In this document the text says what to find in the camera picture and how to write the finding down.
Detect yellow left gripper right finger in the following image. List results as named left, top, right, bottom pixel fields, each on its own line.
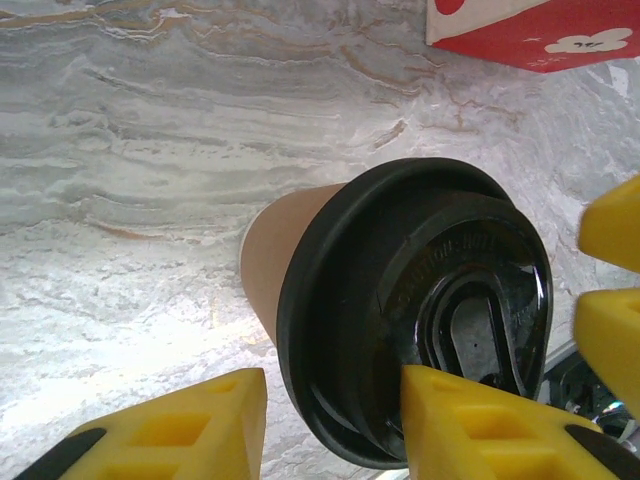
left=399, top=363, right=640, bottom=480

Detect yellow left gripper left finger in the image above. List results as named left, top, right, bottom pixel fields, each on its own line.
left=14, top=367, right=269, bottom=480

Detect black plastic cup lid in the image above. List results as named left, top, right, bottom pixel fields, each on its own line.
left=277, top=157, right=555, bottom=469

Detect white paper bag red prints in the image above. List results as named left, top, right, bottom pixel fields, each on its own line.
left=425, top=0, right=640, bottom=75

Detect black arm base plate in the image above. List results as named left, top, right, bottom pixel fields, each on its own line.
left=544, top=352, right=640, bottom=441

